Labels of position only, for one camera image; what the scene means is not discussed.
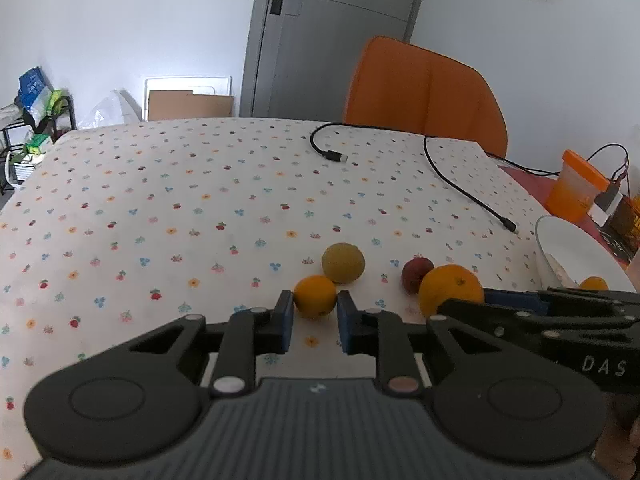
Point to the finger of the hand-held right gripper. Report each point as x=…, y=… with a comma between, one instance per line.
x=515, y=300
x=480, y=316

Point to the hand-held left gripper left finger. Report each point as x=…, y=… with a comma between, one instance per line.
x=286, y=320

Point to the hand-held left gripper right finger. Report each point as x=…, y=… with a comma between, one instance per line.
x=346, y=325

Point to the small round orange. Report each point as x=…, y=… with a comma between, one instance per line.
x=315, y=296

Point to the large orange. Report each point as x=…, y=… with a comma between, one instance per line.
x=450, y=286

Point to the yellow-green plum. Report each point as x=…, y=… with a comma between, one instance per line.
x=342, y=262

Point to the red plum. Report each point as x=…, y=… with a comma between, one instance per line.
x=414, y=275

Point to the white bowl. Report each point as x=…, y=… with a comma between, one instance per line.
x=565, y=240

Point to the mid-size orange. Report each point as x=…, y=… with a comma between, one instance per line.
x=593, y=284

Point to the person's right hand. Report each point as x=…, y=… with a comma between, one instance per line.
x=625, y=435

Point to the red-orange printed table mat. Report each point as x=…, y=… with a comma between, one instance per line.
x=530, y=185

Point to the orange lidded plastic cup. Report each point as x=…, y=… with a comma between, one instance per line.
x=570, y=190

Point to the black power adapter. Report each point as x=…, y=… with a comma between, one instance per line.
x=607, y=200

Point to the floral printed tablecloth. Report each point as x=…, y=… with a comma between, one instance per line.
x=150, y=210

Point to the orange chair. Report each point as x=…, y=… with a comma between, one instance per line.
x=425, y=90

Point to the brown cardboard sheet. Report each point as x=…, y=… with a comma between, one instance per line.
x=190, y=105

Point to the white board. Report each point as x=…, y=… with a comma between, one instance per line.
x=185, y=82

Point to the clear plastic bag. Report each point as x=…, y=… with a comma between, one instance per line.
x=110, y=110

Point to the grey door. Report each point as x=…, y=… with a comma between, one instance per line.
x=340, y=35

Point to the green box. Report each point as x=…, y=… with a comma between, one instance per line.
x=37, y=145

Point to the black metal rack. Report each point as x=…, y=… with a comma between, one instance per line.
x=65, y=110

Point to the green packet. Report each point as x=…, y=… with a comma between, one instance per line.
x=56, y=102

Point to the blue bag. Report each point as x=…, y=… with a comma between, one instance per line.
x=32, y=87

